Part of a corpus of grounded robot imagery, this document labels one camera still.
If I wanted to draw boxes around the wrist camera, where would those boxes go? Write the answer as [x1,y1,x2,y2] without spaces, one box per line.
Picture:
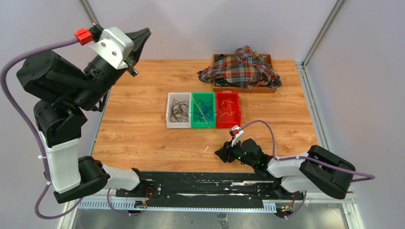
[74,24,134,70]
[229,125,244,147]

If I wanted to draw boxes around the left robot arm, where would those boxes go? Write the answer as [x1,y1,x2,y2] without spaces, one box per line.
[17,25,151,203]

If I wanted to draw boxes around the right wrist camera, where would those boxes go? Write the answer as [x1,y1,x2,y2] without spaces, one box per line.
[229,125,244,147]

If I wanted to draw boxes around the brown cable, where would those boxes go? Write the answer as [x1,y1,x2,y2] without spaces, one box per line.
[170,99,191,123]

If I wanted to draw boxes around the green plastic bin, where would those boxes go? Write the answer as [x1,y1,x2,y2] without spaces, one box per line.
[191,92,216,128]

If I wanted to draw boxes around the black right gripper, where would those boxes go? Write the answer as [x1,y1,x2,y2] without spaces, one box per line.
[215,137,256,168]

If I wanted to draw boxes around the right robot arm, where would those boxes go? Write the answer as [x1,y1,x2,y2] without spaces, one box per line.
[215,138,356,199]

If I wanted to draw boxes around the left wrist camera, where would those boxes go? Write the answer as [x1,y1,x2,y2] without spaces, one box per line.
[74,24,134,70]

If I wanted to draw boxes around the white plastic bin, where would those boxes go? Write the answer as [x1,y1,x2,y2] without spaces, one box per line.
[166,92,192,128]

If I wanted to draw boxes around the red plastic bin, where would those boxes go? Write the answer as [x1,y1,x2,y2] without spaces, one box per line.
[215,92,241,128]

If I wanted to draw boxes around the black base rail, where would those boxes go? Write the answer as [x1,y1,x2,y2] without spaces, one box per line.
[113,171,303,209]

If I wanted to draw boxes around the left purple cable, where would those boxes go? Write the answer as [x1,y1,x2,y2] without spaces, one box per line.
[0,37,110,219]

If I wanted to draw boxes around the plaid shirt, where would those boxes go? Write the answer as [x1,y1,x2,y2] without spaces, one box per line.
[198,45,282,90]

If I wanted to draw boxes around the wooden tray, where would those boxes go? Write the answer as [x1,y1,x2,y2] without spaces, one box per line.
[212,53,277,94]

